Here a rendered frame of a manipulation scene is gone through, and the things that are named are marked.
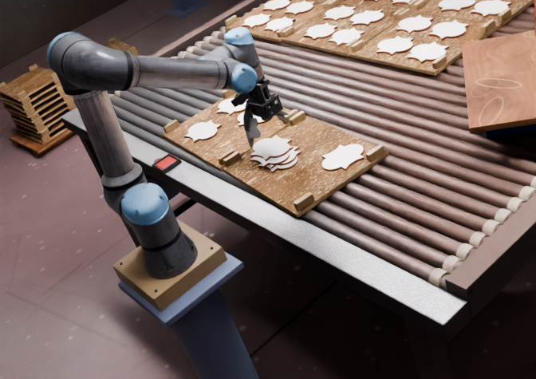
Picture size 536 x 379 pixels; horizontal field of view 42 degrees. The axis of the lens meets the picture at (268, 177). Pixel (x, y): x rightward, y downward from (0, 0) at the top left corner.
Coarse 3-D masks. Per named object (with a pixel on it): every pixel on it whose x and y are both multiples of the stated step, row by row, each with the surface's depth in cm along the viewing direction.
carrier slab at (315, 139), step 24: (312, 120) 233; (312, 144) 221; (336, 144) 217; (360, 144) 213; (240, 168) 222; (264, 168) 218; (312, 168) 210; (360, 168) 203; (264, 192) 207; (288, 192) 203; (312, 192) 200
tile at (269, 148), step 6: (270, 138) 225; (276, 138) 224; (258, 144) 224; (264, 144) 223; (270, 144) 222; (276, 144) 221; (282, 144) 219; (288, 144) 218; (258, 150) 221; (264, 150) 220; (270, 150) 219; (276, 150) 218; (282, 150) 217; (288, 150) 216; (252, 156) 220; (258, 156) 219; (264, 156) 217; (270, 156) 217; (276, 156) 216
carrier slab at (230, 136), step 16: (208, 112) 261; (288, 112) 243; (176, 128) 258; (224, 128) 247; (240, 128) 243; (272, 128) 237; (176, 144) 250; (192, 144) 244; (208, 144) 241; (224, 144) 237; (240, 144) 234; (208, 160) 232
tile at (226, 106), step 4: (228, 100) 262; (220, 104) 262; (224, 104) 261; (228, 104) 260; (244, 104) 256; (220, 108) 259; (224, 108) 258; (228, 108) 257; (232, 108) 256; (236, 108) 255; (240, 108) 254; (244, 108) 253; (220, 112) 257; (224, 112) 256; (228, 112) 254; (232, 112) 253; (236, 112) 254; (240, 112) 253
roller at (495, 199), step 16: (192, 96) 285; (208, 96) 276; (384, 160) 206; (400, 160) 203; (416, 176) 197; (432, 176) 193; (448, 176) 190; (464, 192) 185; (480, 192) 181; (496, 192) 179; (512, 208) 174
